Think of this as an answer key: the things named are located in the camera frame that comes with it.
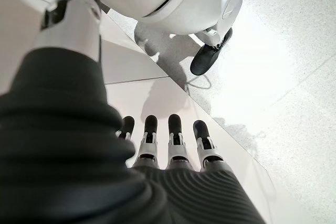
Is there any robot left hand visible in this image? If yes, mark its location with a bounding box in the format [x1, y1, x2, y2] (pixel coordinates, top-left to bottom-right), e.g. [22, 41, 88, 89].
[0, 0, 266, 224]

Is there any black robot left foot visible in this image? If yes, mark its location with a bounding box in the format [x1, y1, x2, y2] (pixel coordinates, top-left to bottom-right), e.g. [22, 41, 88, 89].
[190, 27, 234, 76]

